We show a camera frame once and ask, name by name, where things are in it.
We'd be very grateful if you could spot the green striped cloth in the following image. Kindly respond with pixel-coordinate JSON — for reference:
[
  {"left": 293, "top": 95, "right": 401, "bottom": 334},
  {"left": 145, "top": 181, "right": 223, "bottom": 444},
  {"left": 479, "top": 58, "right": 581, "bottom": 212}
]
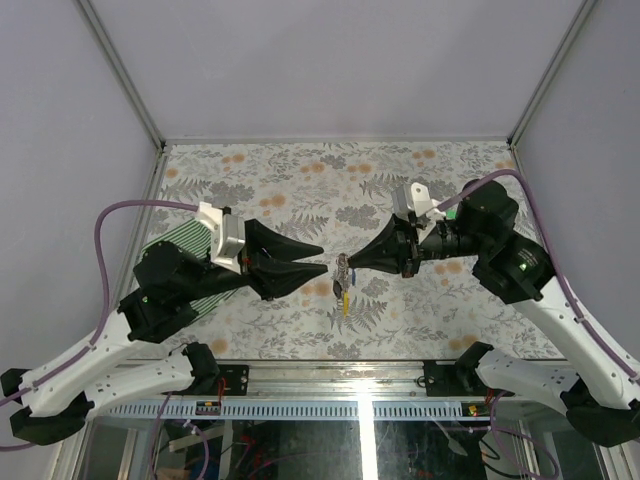
[{"left": 138, "top": 220, "right": 237, "bottom": 321}]

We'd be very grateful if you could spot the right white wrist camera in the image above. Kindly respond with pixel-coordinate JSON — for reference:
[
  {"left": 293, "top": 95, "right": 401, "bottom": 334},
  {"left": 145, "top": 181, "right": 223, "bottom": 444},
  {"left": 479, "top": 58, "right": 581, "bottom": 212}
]
[{"left": 392, "top": 182, "right": 446, "bottom": 243}]

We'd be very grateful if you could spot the floral table mat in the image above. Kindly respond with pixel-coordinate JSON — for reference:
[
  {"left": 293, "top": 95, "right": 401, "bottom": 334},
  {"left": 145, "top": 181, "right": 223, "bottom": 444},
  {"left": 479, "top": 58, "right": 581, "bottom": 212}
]
[{"left": 142, "top": 141, "right": 558, "bottom": 361}]

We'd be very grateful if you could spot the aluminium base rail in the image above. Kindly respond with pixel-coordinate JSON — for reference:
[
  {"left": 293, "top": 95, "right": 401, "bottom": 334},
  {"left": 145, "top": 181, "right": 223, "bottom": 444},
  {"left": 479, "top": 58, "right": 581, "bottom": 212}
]
[{"left": 109, "top": 360, "right": 496, "bottom": 420}]

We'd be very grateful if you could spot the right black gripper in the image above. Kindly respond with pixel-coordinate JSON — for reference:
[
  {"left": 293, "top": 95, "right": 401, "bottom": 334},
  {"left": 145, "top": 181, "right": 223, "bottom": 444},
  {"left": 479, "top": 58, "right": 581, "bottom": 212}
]
[{"left": 348, "top": 211, "right": 488, "bottom": 277}]

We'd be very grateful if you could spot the purple cable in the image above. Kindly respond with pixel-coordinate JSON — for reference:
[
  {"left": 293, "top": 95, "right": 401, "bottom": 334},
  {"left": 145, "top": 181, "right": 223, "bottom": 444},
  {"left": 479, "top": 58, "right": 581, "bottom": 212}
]
[
  {"left": 437, "top": 168, "right": 640, "bottom": 379},
  {"left": 0, "top": 199, "right": 204, "bottom": 449}
]

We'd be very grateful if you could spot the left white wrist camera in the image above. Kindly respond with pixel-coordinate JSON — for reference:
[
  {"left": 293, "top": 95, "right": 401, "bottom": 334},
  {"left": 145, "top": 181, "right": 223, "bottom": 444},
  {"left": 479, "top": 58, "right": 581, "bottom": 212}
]
[{"left": 196, "top": 202, "right": 246, "bottom": 274}]

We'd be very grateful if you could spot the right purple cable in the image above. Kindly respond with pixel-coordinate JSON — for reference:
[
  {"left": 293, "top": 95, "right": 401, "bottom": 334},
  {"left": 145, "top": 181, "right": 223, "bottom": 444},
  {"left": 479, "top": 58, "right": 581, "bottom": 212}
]
[{"left": 437, "top": 168, "right": 640, "bottom": 379}]

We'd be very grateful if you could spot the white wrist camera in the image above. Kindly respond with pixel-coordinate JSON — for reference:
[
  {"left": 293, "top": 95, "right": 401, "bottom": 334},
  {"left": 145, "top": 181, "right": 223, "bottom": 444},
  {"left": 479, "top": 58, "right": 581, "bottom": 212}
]
[
  {"left": 196, "top": 202, "right": 246, "bottom": 274},
  {"left": 392, "top": 182, "right": 446, "bottom": 243}
]

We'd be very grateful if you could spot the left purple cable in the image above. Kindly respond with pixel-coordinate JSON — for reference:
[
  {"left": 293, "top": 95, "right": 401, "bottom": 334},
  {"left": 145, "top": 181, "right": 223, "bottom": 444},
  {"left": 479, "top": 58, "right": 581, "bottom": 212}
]
[{"left": 0, "top": 199, "right": 204, "bottom": 449}]

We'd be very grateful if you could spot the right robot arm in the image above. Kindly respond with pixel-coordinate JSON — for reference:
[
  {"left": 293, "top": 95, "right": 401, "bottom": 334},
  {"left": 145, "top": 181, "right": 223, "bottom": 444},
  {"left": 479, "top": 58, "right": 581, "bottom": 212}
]
[{"left": 348, "top": 180, "right": 639, "bottom": 447}]

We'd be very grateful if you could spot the black key tag with key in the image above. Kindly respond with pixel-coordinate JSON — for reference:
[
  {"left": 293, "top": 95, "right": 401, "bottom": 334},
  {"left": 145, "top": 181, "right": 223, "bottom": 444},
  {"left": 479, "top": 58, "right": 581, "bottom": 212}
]
[{"left": 332, "top": 280, "right": 343, "bottom": 298}]

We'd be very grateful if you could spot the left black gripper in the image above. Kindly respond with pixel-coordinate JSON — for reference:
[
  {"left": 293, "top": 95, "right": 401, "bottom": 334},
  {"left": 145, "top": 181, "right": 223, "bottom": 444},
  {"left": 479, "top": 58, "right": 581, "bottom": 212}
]
[{"left": 184, "top": 221, "right": 332, "bottom": 304}]

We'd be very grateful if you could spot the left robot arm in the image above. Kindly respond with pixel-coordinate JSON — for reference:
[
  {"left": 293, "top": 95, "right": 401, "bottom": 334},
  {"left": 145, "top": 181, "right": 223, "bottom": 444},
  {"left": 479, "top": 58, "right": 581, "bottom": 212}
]
[{"left": 1, "top": 215, "right": 327, "bottom": 446}]

